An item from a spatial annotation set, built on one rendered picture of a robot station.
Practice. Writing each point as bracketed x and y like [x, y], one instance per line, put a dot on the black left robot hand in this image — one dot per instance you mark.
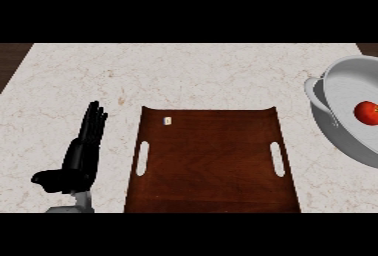
[82, 156]

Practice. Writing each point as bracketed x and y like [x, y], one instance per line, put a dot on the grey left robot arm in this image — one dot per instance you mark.
[79, 204]

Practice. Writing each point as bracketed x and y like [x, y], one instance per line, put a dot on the brown wooden tray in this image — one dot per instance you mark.
[209, 160]

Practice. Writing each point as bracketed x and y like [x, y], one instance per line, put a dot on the white metal pot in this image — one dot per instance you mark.
[344, 110]

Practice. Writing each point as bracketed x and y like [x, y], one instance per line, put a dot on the red tomato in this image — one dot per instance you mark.
[368, 112]

